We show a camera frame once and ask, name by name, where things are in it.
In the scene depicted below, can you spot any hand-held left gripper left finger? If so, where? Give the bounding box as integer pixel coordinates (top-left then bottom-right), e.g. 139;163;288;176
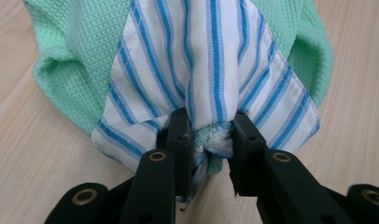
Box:
119;106;192;224

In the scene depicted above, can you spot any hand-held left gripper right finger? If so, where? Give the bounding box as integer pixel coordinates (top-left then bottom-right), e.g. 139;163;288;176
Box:
229;111;354;224

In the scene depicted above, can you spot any mint green shirt striped collar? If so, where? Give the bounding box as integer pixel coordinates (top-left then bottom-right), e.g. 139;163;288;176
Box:
22;0;335;203

